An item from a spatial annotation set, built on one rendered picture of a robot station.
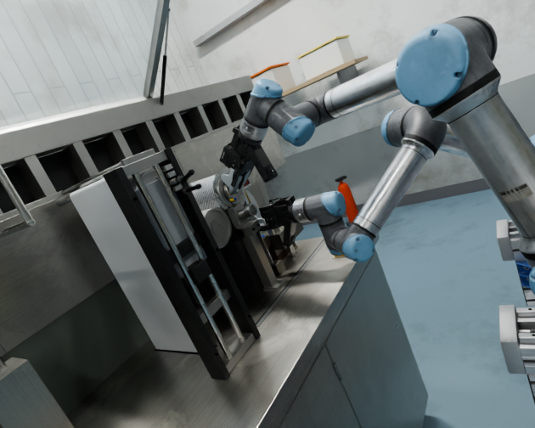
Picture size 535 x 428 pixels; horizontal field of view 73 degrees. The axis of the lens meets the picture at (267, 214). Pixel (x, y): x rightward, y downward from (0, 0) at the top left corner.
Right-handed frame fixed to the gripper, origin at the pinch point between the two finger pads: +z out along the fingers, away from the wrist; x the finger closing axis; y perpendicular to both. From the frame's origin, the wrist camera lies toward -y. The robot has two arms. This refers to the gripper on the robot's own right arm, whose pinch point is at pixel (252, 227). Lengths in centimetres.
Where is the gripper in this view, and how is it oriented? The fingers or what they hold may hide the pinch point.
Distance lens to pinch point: 128.0
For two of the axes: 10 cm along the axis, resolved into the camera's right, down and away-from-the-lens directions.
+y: -3.9, -8.9, -2.4
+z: -7.8, 1.8, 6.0
